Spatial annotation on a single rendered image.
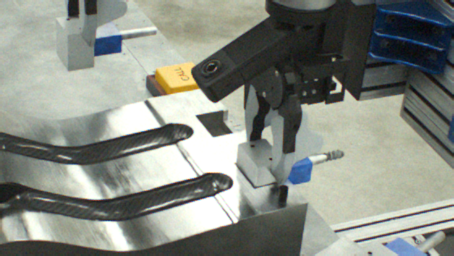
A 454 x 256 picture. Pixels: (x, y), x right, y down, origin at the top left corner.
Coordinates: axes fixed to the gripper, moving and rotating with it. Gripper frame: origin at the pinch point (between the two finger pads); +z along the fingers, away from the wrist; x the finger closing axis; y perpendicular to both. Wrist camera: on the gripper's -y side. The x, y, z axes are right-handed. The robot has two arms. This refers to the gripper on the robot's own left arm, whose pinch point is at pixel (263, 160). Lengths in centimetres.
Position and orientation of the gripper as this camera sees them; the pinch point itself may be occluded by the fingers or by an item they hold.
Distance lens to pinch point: 103.9
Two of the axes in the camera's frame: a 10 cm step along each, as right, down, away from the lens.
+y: 8.9, -1.8, 4.1
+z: -0.8, 8.3, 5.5
